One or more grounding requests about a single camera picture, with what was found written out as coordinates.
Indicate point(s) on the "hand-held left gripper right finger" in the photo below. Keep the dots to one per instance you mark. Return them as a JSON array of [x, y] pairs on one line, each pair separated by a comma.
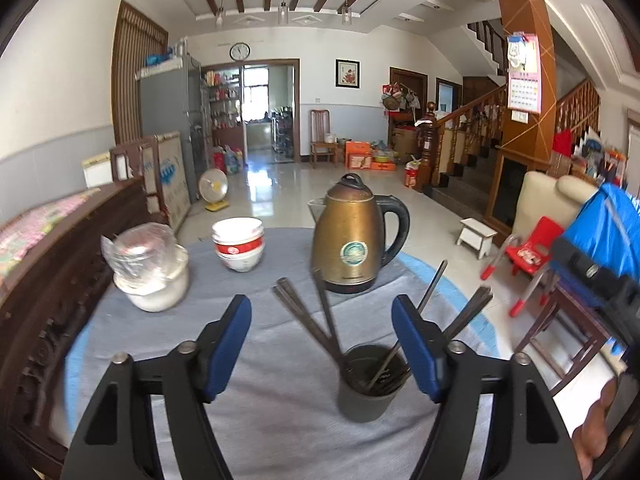
[[417, 350]]

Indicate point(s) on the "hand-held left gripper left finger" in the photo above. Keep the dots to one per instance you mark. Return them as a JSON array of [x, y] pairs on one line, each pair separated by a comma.
[[225, 350]]

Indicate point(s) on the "grey chopstick holder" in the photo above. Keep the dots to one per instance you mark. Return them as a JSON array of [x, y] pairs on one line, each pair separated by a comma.
[[367, 400]]

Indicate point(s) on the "person's right hand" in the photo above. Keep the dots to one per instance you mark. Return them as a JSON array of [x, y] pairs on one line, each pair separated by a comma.
[[597, 425]]

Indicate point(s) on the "dark wooden chair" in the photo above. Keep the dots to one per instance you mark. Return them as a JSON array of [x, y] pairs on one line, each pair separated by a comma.
[[570, 330]]

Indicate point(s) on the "blue cloth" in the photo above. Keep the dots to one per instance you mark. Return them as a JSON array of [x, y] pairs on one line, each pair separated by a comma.
[[600, 220]]

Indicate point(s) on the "red child chair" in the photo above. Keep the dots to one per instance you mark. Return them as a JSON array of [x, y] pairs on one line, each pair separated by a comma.
[[532, 255]]

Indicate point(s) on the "blue table cover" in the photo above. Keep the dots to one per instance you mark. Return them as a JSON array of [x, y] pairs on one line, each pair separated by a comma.
[[435, 272]]

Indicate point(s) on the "grey tablecloth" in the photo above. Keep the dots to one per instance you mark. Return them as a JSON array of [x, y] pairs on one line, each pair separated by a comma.
[[280, 410]]

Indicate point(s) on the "cream sofa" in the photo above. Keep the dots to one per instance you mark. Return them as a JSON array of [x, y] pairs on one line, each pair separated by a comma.
[[545, 200]]

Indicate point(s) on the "white bowl with plastic wrap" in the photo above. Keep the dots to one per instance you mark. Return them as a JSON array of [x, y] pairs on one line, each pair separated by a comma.
[[150, 280]]

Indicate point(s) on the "stack of red-white bowls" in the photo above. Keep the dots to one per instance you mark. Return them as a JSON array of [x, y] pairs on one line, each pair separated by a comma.
[[239, 247]]

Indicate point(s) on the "small white stool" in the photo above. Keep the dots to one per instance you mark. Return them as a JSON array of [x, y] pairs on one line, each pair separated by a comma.
[[477, 237]]

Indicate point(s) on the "bronze electric kettle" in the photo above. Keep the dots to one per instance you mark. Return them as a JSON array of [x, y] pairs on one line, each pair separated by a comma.
[[350, 240]]

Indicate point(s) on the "small white fan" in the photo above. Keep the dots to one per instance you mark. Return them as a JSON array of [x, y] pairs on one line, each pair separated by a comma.
[[214, 189]]

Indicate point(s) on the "dark carved wooden bench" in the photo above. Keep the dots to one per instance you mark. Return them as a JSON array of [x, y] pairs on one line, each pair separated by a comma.
[[45, 320]]

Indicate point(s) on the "wooden staircase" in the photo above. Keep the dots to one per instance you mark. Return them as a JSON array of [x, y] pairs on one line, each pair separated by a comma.
[[475, 125]]

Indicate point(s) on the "orange cardboard boxes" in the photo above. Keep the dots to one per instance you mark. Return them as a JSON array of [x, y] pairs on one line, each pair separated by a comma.
[[359, 155]]

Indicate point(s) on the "white box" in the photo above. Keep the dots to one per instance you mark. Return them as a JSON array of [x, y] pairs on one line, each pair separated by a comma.
[[97, 170]]

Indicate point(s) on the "pink patterned cushion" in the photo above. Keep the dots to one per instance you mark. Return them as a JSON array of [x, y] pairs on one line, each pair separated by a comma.
[[40, 225]]

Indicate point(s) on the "grey refrigerator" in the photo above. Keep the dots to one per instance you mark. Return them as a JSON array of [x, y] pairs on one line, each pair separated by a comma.
[[165, 110]]

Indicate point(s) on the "slatted wooden door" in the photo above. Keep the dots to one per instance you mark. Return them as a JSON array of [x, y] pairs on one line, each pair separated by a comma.
[[135, 70]]

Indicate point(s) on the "glass pendant lamp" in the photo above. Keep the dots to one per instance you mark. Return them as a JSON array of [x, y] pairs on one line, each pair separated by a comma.
[[346, 10], [221, 10], [283, 7]]

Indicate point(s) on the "wall calendar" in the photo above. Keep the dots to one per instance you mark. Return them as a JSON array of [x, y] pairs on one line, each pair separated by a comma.
[[525, 75]]

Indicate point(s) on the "framed wall picture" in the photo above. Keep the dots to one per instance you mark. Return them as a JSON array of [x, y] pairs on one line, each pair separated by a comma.
[[347, 73]]

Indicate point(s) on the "round wall clock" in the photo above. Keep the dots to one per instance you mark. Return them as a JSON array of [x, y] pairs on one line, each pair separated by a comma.
[[240, 51]]

